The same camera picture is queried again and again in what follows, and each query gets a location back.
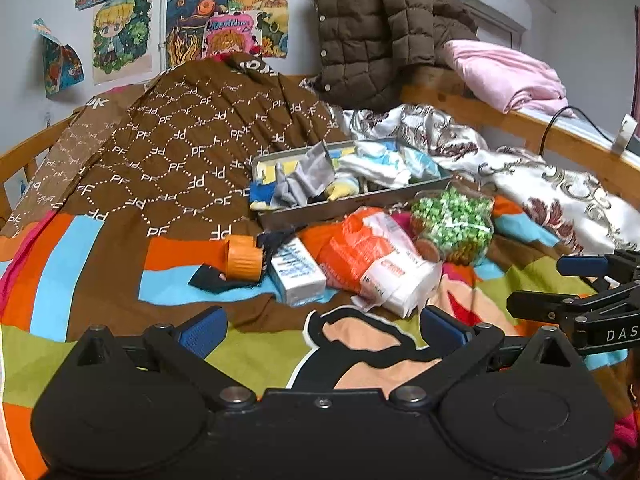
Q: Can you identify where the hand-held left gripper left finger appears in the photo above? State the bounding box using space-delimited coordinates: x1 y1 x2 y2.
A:
70 305 258 408

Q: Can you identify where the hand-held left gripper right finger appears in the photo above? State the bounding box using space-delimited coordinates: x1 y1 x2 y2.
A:
387 305 576 408

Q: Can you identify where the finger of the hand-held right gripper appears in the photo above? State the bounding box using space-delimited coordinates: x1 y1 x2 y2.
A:
506 280 640 326
556 247 640 281

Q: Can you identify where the grey metal tray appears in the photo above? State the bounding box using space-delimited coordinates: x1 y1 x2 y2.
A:
250 136 455 231

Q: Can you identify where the white muslin cloth blue print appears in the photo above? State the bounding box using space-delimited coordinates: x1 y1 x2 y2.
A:
340 141 413 188

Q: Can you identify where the light grey cloth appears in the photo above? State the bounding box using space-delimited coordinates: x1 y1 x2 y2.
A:
272 142 337 208

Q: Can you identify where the dark navy cloth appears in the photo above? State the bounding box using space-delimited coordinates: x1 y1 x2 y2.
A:
187 230 296 293

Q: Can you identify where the white satin ornate blanket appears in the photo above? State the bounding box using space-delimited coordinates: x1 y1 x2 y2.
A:
300 77 640 256

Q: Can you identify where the orange ribbed cap jar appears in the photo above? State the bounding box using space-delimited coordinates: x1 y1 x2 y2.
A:
222 235 264 283

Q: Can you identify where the bag of green peas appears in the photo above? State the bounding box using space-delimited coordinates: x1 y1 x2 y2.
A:
410 182 496 266

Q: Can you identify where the orange and white packet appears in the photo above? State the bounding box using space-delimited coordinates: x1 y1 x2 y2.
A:
300 207 443 318

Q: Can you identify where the blue and white box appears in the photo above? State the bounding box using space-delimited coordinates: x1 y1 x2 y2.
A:
267 236 327 308

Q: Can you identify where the white charger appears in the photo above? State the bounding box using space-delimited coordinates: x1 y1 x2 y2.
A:
611 114 637 153

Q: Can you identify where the colourful patchwork quilt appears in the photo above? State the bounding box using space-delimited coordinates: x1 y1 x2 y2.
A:
0 195 640 480

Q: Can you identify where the yellow and blue towel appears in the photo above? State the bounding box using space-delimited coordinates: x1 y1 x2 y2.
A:
249 142 361 211

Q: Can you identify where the pastel striped cloth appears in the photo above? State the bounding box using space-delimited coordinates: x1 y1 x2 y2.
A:
322 175 361 201

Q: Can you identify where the brown patterned blanket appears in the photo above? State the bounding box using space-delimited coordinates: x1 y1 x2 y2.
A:
0 52 351 241

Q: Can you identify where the pink cloth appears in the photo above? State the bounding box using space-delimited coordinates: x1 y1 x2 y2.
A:
442 39 576 118

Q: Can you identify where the crumpled colourful paper drawing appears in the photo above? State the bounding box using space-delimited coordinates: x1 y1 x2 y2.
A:
32 19 83 98

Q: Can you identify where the brown puffer jacket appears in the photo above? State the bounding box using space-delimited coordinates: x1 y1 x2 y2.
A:
310 0 481 111

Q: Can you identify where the wooden bed frame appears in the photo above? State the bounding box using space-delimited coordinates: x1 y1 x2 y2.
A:
0 67 640 221

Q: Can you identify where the black cable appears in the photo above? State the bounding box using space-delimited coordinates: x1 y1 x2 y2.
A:
537 105 621 156

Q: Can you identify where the pink cartoon wall poster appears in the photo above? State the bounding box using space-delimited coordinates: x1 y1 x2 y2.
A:
202 12 261 61

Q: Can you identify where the blond figure green wall poster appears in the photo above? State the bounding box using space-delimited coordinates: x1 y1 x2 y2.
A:
92 0 153 83

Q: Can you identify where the blue and orange wall poster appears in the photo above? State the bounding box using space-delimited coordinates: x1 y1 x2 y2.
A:
165 0 231 68

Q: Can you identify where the orange and green wall poster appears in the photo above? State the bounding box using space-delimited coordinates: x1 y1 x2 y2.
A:
227 0 290 58

